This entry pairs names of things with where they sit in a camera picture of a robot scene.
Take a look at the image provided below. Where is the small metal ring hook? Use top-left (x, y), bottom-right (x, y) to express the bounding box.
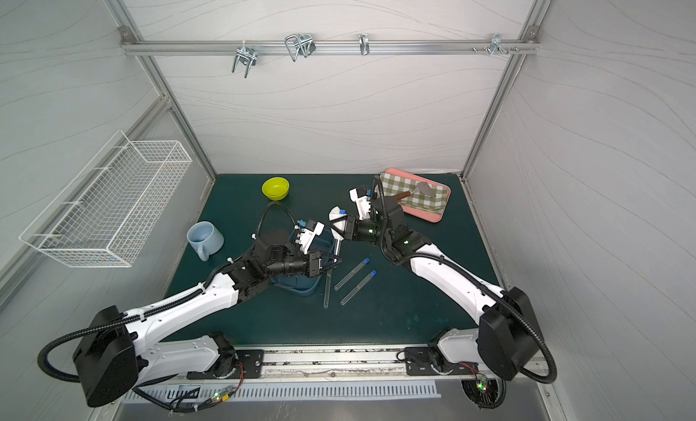
top-left (358, 33), bottom-right (370, 57)

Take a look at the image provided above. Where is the metal clamp hook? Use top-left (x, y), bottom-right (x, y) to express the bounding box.
top-left (284, 33), bottom-right (316, 62)

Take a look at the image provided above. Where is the uncapped clear test tube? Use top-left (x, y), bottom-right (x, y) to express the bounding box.
top-left (323, 270), bottom-right (333, 310)

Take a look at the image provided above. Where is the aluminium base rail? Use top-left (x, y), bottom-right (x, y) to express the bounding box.
top-left (235, 342), bottom-right (428, 382)

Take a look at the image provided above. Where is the white slotted cable duct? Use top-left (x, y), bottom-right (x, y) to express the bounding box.
top-left (145, 380), bottom-right (442, 404)

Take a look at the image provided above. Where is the clear test tube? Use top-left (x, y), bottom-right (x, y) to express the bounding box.
top-left (331, 208), bottom-right (349, 261)
top-left (323, 270), bottom-right (333, 310)

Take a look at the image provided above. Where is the yellow-green plastic bowl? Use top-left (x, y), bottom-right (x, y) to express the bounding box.
top-left (262, 176), bottom-right (290, 202)

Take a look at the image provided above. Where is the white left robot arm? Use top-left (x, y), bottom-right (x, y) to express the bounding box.
top-left (37, 220), bottom-right (340, 408)

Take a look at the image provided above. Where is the metal bracket hook right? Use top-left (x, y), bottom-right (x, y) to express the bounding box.
top-left (471, 34), bottom-right (519, 56)

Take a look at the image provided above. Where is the green checkered cloth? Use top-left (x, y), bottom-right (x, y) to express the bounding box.
top-left (379, 172), bottom-right (451, 215)

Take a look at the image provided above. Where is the test tube with blue cap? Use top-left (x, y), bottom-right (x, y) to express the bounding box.
top-left (333, 258), bottom-right (371, 290)

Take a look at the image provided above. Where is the metal U-bolt hook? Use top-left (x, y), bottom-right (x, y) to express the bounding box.
top-left (231, 45), bottom-right (257, 78)

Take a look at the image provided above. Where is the blue translucent plastic container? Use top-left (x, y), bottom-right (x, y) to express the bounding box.
top-left (271, 232), bottom-right (335, 297)

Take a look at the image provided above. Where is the black cooling fan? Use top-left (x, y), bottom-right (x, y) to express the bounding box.
top-left (461, 379), bottom-right (507, 410)

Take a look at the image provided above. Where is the white wire basket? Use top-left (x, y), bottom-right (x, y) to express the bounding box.
top-left (19, 131), bottom-right (192, 269)

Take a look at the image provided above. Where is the pink tray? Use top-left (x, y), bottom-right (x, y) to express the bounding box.
top-left (377, 167), bottom-right (452, 223)

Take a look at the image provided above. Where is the spatula with wooden handle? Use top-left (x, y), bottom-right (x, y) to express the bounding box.
top-left (395, 182), bottom-right (435, 200)

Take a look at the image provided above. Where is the light blue ribbed mug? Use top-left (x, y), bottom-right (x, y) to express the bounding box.
top-left (186, 221), bottom-right (225, 261)

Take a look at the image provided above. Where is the aluminium top rail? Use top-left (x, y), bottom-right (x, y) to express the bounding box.
top-left (121, 38), bottom-right (541, 57)

